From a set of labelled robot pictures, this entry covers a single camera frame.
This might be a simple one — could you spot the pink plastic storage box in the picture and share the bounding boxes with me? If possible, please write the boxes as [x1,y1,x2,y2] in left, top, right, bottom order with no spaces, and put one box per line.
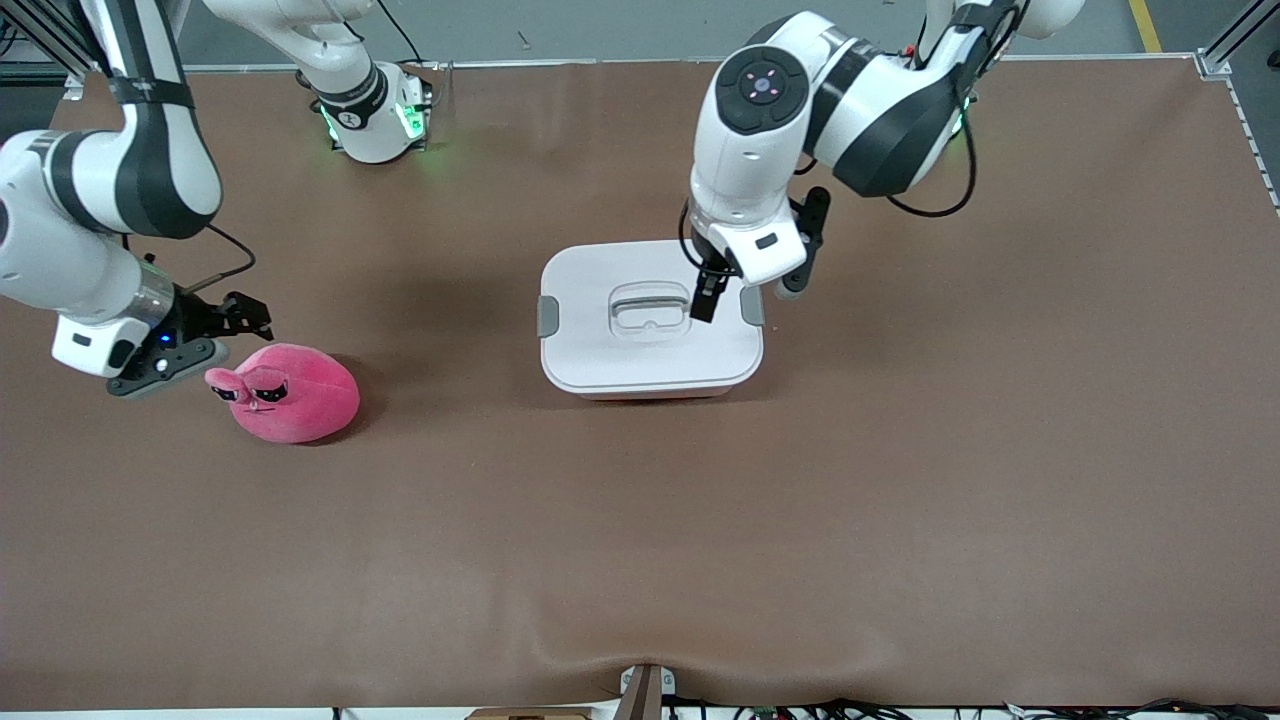
[575,385,736,402]

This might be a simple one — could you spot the brown table mat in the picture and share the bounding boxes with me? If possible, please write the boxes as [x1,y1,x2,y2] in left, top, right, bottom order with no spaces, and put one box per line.
[0,58,1280,713]

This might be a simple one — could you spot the metal and wood table clamp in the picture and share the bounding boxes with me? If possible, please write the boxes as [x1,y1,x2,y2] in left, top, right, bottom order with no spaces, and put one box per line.
[617,663,677,720]

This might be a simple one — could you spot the aluminium frame profile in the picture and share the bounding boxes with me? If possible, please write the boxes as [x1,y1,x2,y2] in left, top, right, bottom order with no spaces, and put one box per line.
[0,0,111,101]
[1197,0,1280,83]

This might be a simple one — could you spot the silver table edge rail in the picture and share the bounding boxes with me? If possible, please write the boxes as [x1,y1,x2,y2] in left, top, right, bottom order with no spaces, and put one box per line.
[62,52,1236,76]

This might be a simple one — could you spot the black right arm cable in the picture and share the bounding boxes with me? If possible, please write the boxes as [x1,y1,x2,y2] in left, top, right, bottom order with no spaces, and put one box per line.
[120,222,258,297]

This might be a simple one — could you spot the pink plush toy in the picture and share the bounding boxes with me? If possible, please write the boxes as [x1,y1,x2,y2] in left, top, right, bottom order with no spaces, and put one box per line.
[204,343,361,446]

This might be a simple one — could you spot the white box lid grey clips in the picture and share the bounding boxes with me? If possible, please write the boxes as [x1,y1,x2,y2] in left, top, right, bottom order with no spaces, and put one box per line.
[537,238,766,394]

